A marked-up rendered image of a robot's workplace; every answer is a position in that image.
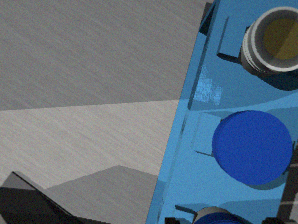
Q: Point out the grey control box with two push buttons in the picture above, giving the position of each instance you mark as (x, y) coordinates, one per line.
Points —
(21, 206)

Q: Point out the blue tube rack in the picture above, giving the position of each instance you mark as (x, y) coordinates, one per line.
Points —
(222, 87)

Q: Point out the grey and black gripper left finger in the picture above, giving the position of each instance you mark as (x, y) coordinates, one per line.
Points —
(171, 220)

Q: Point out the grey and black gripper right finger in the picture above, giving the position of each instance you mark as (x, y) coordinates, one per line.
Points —
(272, 220)

